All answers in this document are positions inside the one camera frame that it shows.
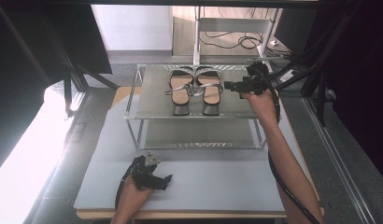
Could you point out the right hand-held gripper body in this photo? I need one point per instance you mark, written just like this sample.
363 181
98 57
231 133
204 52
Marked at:
258 82

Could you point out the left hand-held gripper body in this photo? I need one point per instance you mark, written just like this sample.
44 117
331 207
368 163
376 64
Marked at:
143 174

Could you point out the two-tier metal shoe rack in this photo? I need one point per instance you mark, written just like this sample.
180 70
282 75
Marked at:
155 102

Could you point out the person's right hand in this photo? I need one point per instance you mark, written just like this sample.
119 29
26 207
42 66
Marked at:
264 107

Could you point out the person's left hand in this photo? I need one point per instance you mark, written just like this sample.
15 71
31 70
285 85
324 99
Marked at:
132 197

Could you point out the white power strip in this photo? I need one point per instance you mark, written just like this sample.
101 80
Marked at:
289 75

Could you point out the grey table mat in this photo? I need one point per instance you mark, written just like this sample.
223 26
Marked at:
211 183

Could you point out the dark curtain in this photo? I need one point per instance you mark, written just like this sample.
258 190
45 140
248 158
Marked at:
367 77
21 46

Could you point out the white metal desk frame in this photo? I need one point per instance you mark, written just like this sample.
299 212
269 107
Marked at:
233 25

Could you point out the black metal frame struts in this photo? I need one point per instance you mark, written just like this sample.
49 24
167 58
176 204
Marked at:
77 77
320 62

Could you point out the aluminium floor rail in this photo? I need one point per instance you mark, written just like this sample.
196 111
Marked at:
339 161

